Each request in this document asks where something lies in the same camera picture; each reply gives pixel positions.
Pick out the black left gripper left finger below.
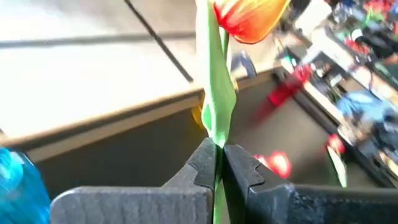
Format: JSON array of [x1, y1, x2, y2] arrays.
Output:
[[50, 138, 217, 224]]

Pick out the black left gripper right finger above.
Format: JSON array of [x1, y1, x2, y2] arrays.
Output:
[[222, 144, 398, 224]]

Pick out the red artificial tulip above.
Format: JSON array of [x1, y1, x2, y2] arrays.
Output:
[[326, 133, 348, 189], [267, 151, 293, 180]]

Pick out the orange artificial tulip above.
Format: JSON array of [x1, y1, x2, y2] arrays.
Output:
[[195, 0, 292, 224]]

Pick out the yellow glass vase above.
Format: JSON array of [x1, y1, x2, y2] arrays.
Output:
[[191, 105, 208, 130]]

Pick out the red glass vase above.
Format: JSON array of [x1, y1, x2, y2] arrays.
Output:
[[267, 63, 313, 107]]

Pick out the blue glass vase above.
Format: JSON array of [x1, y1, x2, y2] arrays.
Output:
[[0, 146, 51, 224]]

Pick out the grey metal hook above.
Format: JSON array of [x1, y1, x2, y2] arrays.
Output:
[[239, 50, 257, 79]]

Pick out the black table frame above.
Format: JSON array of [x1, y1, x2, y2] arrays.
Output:
[[0, 68, 277, 164]]

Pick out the thin black cable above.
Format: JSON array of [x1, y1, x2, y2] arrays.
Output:
[[123, 0, 195, 83]]

